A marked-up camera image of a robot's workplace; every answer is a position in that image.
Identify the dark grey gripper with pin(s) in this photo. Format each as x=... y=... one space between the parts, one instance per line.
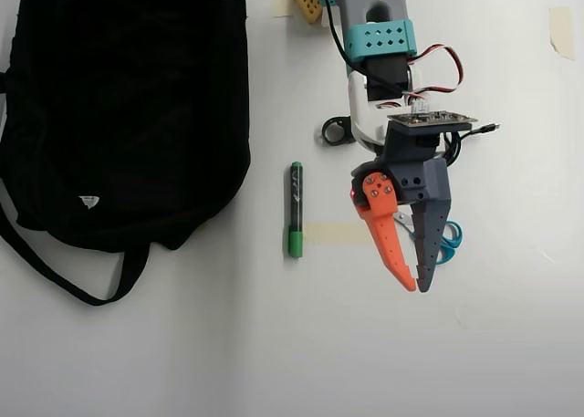
x=417 y=184

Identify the green capped black marker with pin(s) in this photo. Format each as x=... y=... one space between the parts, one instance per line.
x=295 y=207

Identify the black fabric bag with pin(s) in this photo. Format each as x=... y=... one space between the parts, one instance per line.
x=128 y=116

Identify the long beige masking tape strip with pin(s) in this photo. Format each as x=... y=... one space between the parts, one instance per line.
x=337 y=233

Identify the torn beige masking tape piece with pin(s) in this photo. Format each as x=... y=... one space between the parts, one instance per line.
x=563 y=31

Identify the camera circuit board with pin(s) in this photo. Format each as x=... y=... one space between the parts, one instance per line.
x=433 y=117

